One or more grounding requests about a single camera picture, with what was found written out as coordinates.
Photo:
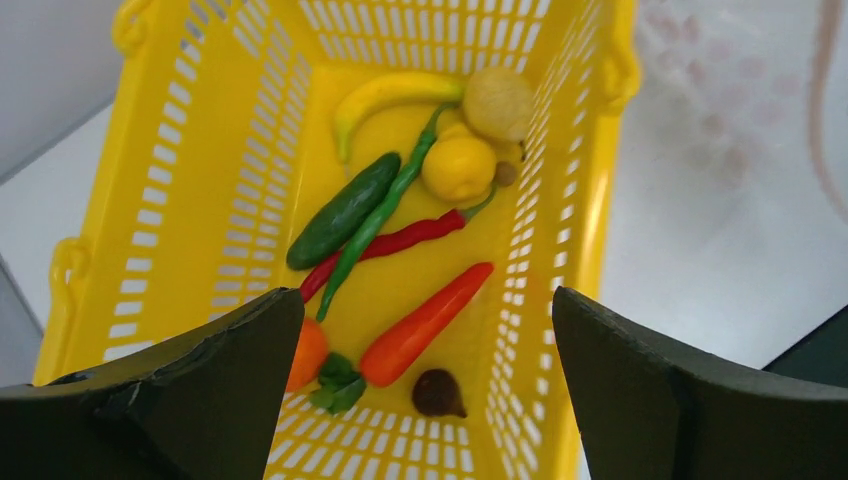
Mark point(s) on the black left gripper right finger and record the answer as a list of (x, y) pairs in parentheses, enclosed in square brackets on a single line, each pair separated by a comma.
[(651, 407)]

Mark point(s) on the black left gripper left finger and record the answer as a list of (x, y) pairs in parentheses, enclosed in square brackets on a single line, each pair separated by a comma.
[(201, 405)]

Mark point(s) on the dark green cucumber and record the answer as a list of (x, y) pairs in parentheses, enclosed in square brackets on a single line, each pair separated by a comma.
[(338, 220)]

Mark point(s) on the clear zip top bag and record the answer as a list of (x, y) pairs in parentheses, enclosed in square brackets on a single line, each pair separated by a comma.
[(767, 77)]

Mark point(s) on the orange tangerine with leaf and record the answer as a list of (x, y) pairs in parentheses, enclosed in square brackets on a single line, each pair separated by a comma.
[(339, 385)]

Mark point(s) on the brown chestnut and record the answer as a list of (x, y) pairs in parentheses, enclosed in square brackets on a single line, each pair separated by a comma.
[(436, 393)]

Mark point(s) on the red chili pepper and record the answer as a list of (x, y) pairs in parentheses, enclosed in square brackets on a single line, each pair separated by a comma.
[(400, 240)]

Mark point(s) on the small tan nut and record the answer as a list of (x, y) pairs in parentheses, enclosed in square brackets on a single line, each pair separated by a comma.
[(505, 174)]

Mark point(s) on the yellow lemon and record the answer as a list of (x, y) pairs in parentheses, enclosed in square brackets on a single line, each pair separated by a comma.
[(460, 166)]

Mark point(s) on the green chili pepper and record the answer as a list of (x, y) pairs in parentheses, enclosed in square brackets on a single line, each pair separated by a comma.
[(371, 226)]

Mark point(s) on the pale yellow round fruit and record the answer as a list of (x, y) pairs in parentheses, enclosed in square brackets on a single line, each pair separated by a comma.
[(498, 103)]

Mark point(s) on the yellow banana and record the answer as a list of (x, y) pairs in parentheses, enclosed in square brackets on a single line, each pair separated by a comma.
[(388, 91)]

